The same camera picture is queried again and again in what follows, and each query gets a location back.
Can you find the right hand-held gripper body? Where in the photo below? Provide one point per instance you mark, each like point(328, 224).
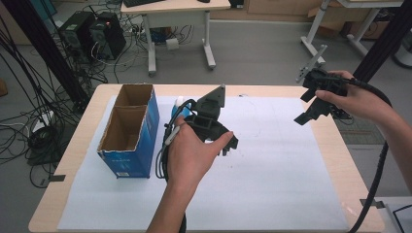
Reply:
point(324, 82)

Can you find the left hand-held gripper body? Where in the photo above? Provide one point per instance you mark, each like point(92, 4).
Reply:
point(207, 111)

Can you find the blue bottle with white cap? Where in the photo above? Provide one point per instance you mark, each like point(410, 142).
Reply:
point(178, 108)

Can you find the blue cardboard box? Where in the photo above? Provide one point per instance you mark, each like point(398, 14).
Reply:
point(136, 161)

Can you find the person's right hand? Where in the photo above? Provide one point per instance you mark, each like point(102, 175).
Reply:
point(362, 100)

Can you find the person's left hand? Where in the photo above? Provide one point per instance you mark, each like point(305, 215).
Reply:
point(188, 155)

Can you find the white paper sheet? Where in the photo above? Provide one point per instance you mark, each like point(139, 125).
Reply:
point(275, 161)

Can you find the white power adapter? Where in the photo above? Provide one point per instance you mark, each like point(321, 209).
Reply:
point(172, 44)

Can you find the white desk with wooden top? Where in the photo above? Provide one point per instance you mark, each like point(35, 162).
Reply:
point(181, 5)

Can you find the black computer tower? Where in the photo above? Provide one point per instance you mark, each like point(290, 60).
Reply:
point(108, 35)
point(76, 35)

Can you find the black keyboard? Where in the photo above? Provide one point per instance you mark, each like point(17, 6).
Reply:
point(139, 2)

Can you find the white power strip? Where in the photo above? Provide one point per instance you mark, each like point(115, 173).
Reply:
point(43, 120)

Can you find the white desk frame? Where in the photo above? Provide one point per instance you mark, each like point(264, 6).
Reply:
point(324, 19)

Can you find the black metal post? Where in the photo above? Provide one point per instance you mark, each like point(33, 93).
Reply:
point(48, 55)
point(385, 42)

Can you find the dark table clamp bracket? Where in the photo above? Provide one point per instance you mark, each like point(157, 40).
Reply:
point(371, 204)
point(53, 179)

